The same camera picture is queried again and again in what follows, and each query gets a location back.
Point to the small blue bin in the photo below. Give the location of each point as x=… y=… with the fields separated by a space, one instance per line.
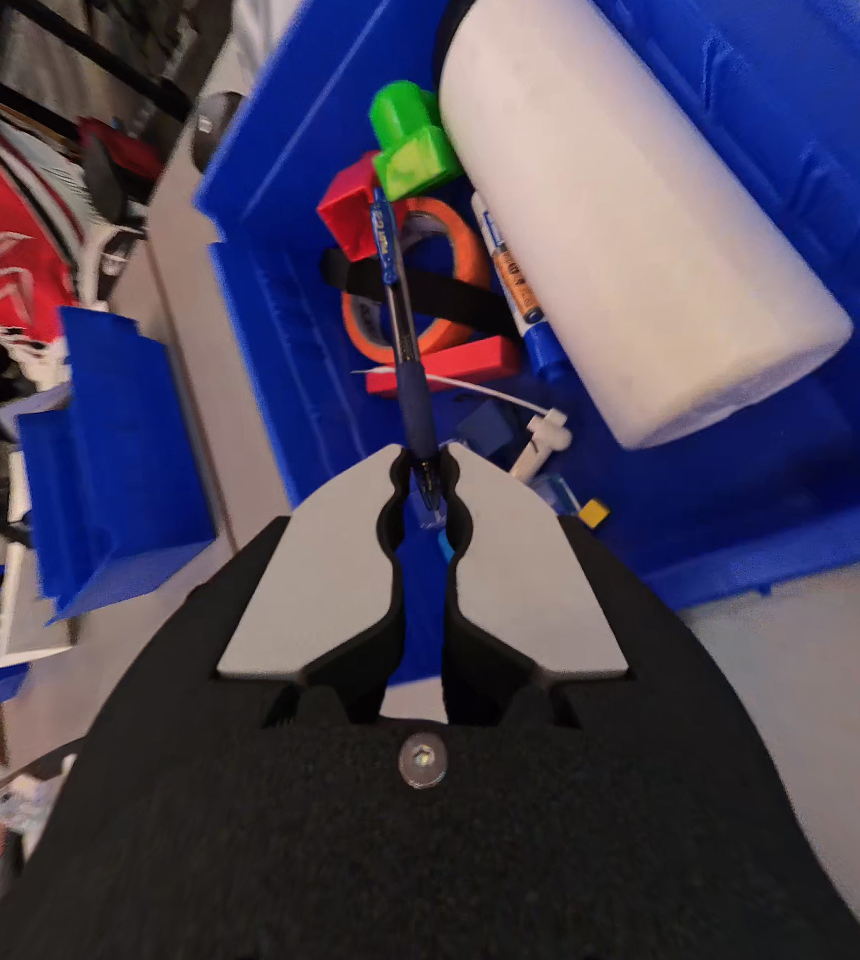
x=115 y=465

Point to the orange tape roll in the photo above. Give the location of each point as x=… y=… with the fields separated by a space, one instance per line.
x=467 y=240

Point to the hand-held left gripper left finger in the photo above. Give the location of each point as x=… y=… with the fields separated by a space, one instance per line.
x=310 y=592

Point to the red block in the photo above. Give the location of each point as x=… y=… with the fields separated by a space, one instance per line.
x=351 y=214

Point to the blue ballpoint pen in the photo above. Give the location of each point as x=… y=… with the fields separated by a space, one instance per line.
x=415 y=409

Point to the blue plastic bin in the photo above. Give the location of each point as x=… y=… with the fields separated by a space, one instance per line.
x=775 y=510

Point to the green block with round pegs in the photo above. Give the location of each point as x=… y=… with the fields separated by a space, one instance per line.
x=407 y=142

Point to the small blue block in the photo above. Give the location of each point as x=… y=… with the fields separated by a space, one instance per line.
x=484 y=426

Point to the white marker with blue cap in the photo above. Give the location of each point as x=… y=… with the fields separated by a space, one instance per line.
x=512 y=277

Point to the small yellow block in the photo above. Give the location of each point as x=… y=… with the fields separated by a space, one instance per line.
x=593 y=514

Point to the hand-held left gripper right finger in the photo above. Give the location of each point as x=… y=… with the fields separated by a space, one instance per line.
x=542 y=592

